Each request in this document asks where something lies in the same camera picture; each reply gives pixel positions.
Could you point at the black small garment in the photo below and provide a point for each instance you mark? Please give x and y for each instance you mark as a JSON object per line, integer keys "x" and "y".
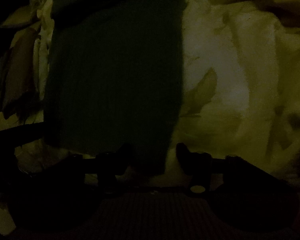
{"x": 115, "y": 83}

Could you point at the white leaf-print duvet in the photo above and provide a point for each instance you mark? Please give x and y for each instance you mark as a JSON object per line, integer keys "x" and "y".
{"x": 242, "y": 82}

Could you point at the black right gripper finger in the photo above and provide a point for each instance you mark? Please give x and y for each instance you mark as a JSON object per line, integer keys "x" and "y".
{"x": 232, "y": 195}

